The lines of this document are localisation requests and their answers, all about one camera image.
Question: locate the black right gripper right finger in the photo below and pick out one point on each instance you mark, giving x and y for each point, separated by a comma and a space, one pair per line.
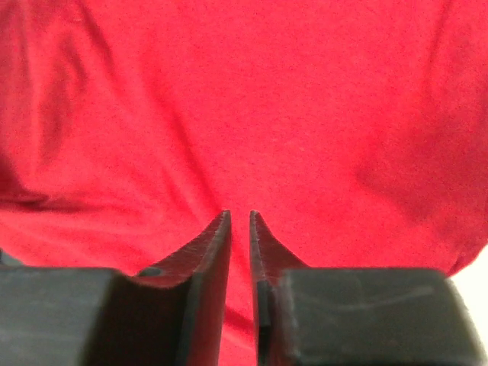
354, 316

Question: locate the red t-shirt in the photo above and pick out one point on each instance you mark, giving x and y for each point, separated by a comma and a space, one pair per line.
358, 129

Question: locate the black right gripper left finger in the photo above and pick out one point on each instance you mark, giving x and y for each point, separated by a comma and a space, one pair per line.
171, 313

